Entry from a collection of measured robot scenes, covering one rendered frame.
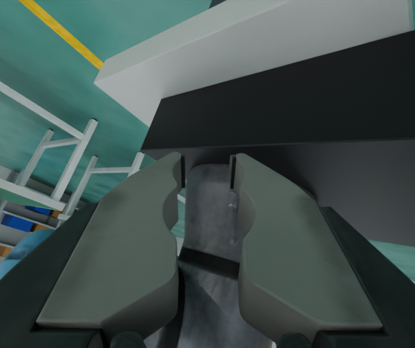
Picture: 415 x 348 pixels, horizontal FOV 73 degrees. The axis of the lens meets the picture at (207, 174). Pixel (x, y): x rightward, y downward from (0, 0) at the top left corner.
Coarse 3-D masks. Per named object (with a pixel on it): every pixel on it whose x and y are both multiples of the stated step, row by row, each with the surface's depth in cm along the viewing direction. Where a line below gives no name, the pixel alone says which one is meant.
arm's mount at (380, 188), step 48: (384, 48) 19; (192, 96) 30; (240, 96) 25; (288, 96) 22; (336, 96) 19; (384, 96) 17; (144, 144) 31; (192, 144) 26; (240, 144) 23; (288, 144) 20; (336, 144) 18; (384, 144) 17; (336, 192) 26; (384, 192) 23; (384, 240) 36
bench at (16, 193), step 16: (16, 96) 178; (48, 112) 194; (64, 128) 203; (48, 144) 251; (64, 144) 237; (80, 144) 211; (32, 160) 256; (64, 176) 202; (0, 192) 194; (16, 192) 175; (32, 192) 182; (48, 208) 202
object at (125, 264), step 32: (160, 160) 11; (128, 192) 9; (160, 192) 9; (96, 224) 8; (128, 224) 8; (160, 224) 8; (96, 256) 7; (128, 256) 7; (160, 256) 7; (64, 288) 6; (96, 288) 6; (128, 288) 6; (160, 288) 6; (64, 320) 5; (96, 320) 5; (128, 320) 6; (160, 320) 7
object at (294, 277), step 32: (256, 160) 11; (256, 192) 9; (288, 192) 9; (256, 224) 8; (288, 224) 8; (320, 224) 8; (256, 256) 7; (288, 256) 7; (320, 256) 7; (256, 288) 6; (288, 288) 6; (320, 288) 6; (352, 288) 6; (256, 320) 7; (288, 320) 6; (320, 320) 6; (352, 320) 6
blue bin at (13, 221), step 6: (6, 216) 501; (12, 216) 483; (6, 222) 487; (12, 222) 482; (18, 222) 489; (24, 222) 496; (30, 222) 503; (18, 228) 488; (24, 228) 496; (30, 228) 503
